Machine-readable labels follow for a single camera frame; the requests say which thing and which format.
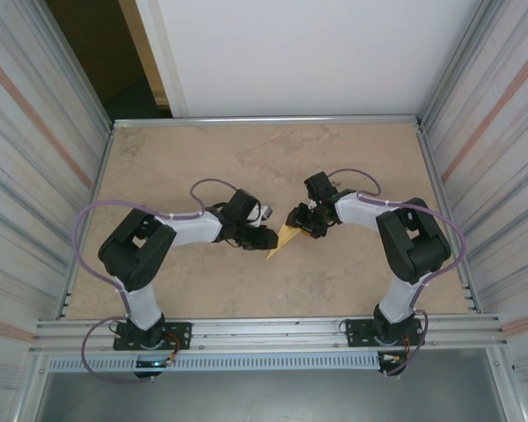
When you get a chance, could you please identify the yellow paper sheet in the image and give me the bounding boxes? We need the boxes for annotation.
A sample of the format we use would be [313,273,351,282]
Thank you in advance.
[265,222,301,261]

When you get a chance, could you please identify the grey metal sheet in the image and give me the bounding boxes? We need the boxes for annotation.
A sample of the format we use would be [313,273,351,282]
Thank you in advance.
[34,371,510,422]

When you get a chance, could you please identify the white board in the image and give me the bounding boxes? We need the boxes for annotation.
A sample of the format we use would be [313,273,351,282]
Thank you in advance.
[136,0,485,119]

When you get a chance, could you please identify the black electronics board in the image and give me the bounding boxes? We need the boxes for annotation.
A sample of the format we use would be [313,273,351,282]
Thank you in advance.
[377,351,407,378]
[134,358,173,380]

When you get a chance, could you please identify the translucent corrugated panel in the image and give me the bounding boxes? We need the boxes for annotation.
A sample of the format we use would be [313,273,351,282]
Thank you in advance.
[0,0,111,397]
[422,0,528,388]

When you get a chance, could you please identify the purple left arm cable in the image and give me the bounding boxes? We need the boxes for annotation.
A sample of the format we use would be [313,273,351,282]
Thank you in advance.
[73,178,230,384]

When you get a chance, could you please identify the wide aluminium frame rail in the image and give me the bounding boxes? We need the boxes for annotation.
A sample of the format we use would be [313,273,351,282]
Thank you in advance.
[33,312,510,356]

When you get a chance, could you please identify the thin aluminium frame rail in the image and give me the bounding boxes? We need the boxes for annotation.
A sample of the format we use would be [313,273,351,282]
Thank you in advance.
[111,114,425,130]

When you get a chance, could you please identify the aluminium side rail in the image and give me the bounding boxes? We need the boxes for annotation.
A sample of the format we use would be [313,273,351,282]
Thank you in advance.
[60,125,115,318]
[415,122,483,314]

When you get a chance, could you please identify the grey slotted cable duct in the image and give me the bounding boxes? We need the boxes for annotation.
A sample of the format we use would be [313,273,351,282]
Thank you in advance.
[46,353,382,373]

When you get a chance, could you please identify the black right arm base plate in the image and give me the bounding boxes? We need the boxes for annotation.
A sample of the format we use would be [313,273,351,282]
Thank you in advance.
[342,318,424,349]

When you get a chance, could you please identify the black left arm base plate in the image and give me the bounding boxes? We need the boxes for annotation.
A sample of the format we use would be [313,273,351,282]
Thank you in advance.
[113,322,193,352]

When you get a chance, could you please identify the aluminium frame post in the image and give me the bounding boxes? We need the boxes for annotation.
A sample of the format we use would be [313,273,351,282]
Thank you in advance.
[420,0,494,127]
[39,0,115,128]

